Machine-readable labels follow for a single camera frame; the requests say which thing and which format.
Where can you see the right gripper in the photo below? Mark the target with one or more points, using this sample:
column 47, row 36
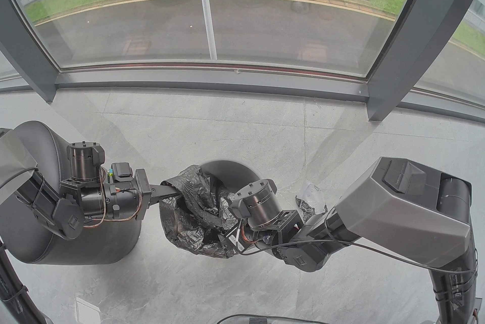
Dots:
column 232, row 244

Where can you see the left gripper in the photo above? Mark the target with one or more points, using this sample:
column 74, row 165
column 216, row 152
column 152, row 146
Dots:
column 127, row 201

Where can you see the black plastic bag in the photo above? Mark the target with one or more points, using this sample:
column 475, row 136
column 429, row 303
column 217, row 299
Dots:
column 189, row 216

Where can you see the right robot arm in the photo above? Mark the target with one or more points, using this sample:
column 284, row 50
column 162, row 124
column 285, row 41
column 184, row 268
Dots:
column 398, row 208

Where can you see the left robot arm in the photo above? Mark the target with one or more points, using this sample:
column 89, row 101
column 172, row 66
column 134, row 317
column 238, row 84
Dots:
column 81, row 163

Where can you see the white trash bin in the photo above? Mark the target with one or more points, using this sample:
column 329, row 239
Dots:
column 227, row 171

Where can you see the crumpled black plastic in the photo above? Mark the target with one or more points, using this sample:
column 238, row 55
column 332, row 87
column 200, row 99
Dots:
column 305, row 208

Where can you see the window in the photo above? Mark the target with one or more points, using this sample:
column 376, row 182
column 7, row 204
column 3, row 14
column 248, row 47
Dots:
column 189, row 81

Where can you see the dark grey round chair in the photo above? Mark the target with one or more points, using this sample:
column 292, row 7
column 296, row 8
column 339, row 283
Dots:
column 45, row 148

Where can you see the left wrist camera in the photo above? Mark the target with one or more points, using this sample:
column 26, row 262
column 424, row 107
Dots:
column 122, row 171

